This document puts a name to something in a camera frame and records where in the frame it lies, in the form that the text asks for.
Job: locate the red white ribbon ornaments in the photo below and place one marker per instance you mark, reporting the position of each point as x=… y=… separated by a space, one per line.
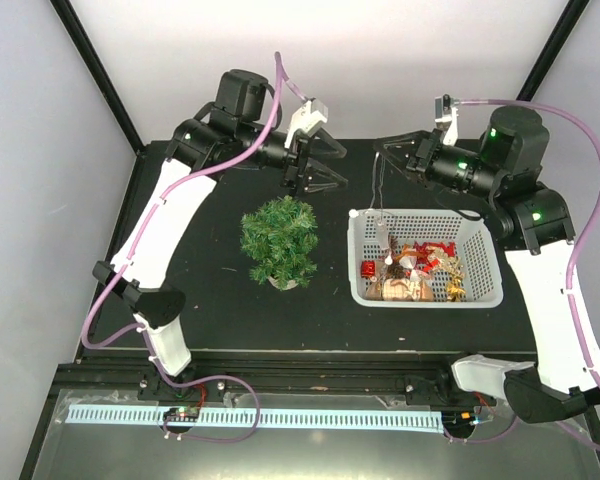
x=422 y=261

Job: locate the right black frame post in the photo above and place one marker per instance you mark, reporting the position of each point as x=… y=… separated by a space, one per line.
x=561 y=32

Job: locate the dark pine cone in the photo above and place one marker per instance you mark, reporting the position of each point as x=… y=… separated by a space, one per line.
x=395 y=271

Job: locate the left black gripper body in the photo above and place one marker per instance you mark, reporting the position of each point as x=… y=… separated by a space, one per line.
x=292 y=173

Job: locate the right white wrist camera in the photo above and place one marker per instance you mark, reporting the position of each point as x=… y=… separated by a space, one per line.
x=446 y=118

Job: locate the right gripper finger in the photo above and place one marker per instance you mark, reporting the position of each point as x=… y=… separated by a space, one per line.
x=407 y=143
x=403 y=165

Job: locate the white slotted cable duct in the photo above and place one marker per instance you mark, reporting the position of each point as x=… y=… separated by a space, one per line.
x=264 y=418

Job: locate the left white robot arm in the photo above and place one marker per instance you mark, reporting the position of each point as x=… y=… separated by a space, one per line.
x=239 y=125

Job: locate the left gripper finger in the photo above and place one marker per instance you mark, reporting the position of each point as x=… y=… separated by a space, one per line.
x=323 y=146
x=319 y=178

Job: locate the red gift box ornament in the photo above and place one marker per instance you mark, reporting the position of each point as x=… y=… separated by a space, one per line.
x=368 y=269

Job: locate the small green christmas tree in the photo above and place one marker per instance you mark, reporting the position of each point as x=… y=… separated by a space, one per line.
x=279 y=238

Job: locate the black frame post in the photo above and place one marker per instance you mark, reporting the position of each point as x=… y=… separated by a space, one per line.
x=561 y=32
x=70 y=20

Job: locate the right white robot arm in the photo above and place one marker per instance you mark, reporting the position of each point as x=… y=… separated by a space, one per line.
x=532 y=225

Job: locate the white perforated plastic basket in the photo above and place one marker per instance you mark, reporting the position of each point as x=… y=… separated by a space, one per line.
x=370 y=230

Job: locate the gold bow ornament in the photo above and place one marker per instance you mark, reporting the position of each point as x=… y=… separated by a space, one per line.
x=455 y=291

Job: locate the beige fabric sack ornament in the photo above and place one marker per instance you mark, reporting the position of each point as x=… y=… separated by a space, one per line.
x=400 y=290

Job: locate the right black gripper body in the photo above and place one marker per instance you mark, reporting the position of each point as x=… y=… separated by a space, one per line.
x=421 y=163

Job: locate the left black frame post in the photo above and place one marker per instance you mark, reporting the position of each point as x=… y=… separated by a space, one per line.
x=70 y=20

